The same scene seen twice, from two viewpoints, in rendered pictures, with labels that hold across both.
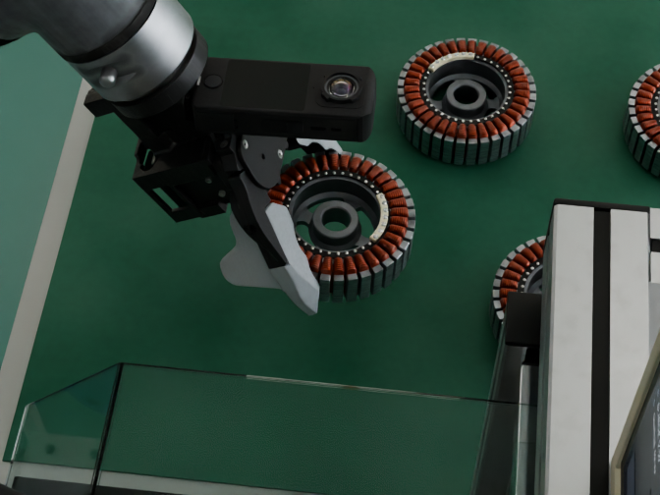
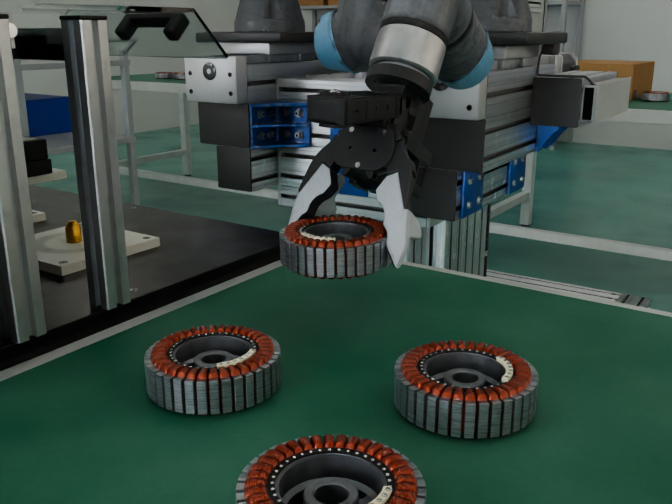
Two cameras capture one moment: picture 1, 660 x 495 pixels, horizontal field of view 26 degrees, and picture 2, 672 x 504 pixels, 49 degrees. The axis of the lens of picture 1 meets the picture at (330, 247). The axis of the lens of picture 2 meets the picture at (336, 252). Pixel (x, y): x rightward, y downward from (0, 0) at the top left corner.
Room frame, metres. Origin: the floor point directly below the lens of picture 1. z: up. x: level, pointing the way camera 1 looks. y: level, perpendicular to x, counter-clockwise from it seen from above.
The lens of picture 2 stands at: (0.91, -0.63, 1.04)
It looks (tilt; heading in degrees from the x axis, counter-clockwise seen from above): 17 degrees down; 118
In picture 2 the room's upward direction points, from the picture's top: straight up
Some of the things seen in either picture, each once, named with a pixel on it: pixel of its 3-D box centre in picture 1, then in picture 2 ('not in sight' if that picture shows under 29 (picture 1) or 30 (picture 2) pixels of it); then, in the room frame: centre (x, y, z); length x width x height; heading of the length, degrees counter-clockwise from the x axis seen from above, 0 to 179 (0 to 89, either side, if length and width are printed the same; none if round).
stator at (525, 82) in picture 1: (465, 100); (464, 385); (0.76, -0.11, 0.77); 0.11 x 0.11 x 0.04
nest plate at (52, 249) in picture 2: not in sight; (75, 245); (0.20, 0.02, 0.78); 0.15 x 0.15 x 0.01; 83
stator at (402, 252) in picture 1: (335, 225); (336, 245); (0.59, 0.00, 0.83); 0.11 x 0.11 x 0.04
